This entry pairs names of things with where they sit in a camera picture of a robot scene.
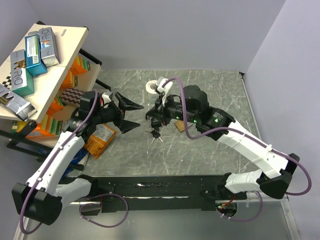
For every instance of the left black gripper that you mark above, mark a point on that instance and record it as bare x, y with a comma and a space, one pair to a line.
125, 125

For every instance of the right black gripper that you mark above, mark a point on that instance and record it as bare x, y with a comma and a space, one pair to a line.
159, 110

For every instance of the black padlock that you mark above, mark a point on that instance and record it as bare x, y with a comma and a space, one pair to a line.
155, 123

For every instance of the black key bunch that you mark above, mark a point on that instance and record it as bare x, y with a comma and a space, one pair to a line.
155, 135

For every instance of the brass padlock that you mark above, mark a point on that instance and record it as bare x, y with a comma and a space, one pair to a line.
180, 125

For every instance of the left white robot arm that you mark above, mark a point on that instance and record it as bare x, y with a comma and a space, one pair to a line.
40, 198

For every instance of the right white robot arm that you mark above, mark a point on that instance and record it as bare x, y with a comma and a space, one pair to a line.
274, 172

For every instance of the white tape roll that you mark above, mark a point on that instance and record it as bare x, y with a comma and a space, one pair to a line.
151, 87

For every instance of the orange snack bag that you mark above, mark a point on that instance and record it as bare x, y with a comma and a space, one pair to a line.
99, 140

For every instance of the blue snack bag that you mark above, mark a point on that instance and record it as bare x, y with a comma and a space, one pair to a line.
80, 158

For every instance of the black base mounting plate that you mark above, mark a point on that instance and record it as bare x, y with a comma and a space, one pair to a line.
163, 192

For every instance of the orange sponge pack stack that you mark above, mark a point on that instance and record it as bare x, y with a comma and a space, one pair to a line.
51, 126

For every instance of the beige black shelf rack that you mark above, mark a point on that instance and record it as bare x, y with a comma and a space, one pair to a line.
69, 42

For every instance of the silver RIO box upright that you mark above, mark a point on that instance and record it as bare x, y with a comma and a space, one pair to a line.
48, 47

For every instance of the silver teal RIO box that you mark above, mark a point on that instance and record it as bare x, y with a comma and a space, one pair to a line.
21, 80

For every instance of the silver crumpled box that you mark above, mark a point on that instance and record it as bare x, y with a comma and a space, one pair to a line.
16, 104

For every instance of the blue teal carton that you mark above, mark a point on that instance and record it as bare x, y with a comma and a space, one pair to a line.
33, 59

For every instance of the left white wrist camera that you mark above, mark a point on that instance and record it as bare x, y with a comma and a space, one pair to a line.
107, 97

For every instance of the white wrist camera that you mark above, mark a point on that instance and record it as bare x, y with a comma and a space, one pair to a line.
107, 97
163, 88

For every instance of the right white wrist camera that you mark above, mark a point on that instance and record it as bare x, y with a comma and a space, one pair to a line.
163, 88

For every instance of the aluminium rail frame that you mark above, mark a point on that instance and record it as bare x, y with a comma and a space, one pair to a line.
165, 219

